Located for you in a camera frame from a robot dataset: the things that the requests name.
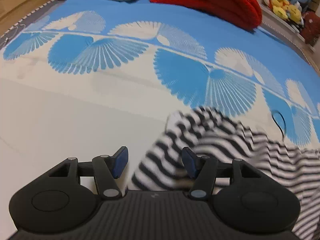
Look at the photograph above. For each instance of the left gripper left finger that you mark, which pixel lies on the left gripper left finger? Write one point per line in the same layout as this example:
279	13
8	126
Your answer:
108	168

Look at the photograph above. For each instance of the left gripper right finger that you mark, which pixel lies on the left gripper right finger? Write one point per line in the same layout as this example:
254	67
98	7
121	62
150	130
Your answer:
203	171

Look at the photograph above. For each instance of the black white striped garment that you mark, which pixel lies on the black white striped garment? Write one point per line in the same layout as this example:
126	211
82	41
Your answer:
207	132

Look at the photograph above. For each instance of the blue patterned bed sheet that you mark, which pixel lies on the blue patterned bed sheet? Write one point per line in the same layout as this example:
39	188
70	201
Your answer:
90	76

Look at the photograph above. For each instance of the white window sill ledge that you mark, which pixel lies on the white window sill ledge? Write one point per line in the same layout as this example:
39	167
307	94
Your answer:
276	23

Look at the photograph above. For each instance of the dark red owl cushion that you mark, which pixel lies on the dark red owl cushion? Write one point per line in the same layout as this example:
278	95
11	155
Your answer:
311	29

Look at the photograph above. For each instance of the yellow plush toys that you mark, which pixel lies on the yellow plush toys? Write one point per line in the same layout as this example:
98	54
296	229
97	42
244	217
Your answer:
286	11

